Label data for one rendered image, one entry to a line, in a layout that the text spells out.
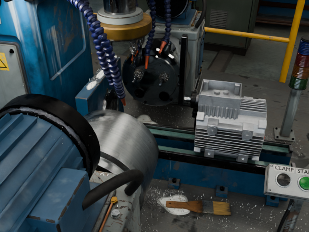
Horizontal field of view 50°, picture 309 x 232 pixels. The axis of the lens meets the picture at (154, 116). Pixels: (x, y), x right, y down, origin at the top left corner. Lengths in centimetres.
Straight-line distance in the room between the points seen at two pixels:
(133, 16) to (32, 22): 26
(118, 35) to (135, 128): 26
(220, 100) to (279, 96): 80
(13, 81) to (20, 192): 62
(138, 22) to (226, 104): 34
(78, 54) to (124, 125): 44
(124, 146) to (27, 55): 37
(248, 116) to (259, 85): 82
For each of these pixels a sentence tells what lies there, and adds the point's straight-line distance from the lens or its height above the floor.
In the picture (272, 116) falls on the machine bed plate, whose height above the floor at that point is 80.
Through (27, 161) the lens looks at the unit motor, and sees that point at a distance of 46.
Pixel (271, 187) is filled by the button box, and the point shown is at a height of 105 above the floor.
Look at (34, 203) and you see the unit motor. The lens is 43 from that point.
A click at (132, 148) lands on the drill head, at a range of 78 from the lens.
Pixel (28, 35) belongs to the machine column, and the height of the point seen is 133.
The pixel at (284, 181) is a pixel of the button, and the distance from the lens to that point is 85.
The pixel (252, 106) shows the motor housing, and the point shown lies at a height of 110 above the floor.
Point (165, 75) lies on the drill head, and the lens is 123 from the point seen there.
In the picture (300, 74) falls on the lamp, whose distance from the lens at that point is 131.
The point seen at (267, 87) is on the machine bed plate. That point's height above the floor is 80.
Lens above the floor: 162
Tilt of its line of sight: 34 degrees down
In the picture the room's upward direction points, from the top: straight up
